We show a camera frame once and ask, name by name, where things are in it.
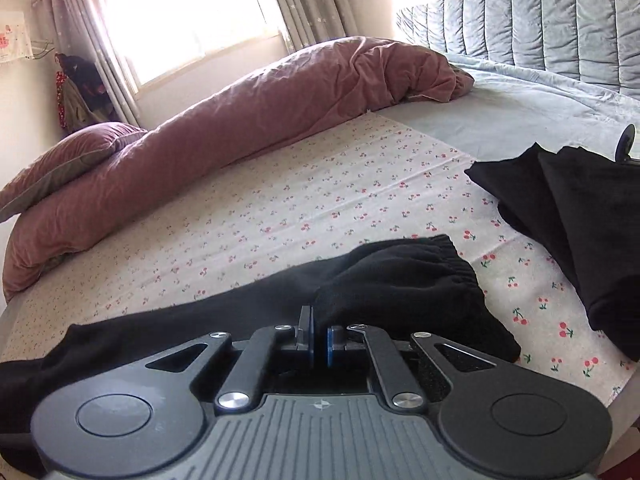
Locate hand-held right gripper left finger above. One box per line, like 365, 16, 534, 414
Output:
145, 305, 316, 412

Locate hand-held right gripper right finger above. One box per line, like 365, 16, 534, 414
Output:
327, 324, 497, 411

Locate black pants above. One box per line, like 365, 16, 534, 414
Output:
0, 234, 522, 443

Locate cherry print bed sheet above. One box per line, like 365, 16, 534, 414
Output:
0, 110, 640, 408

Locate pink duvet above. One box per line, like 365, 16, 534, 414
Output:
2, 36, 475, 304

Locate black folded garment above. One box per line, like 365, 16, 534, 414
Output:
464, 142, 640, 362

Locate pink pillow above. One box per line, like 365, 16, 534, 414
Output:
0, 121, 149, 224

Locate grey bed sheet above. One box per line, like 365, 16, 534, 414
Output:
390, 54, 640, 162

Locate hanging clothes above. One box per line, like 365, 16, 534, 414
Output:
54, 53, 124, 137

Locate grey patterned curtain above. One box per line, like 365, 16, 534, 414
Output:
262, 0, 359, 54
49, 0, 142, 127

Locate window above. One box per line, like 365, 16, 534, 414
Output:
95, 0, 287, 87

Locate dark round object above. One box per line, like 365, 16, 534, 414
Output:
617, 124, 640, 163

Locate grey quilted blanket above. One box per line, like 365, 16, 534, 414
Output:
395, 0, 640, 97

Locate wall poster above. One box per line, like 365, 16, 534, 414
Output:
0, 10, 34, 64

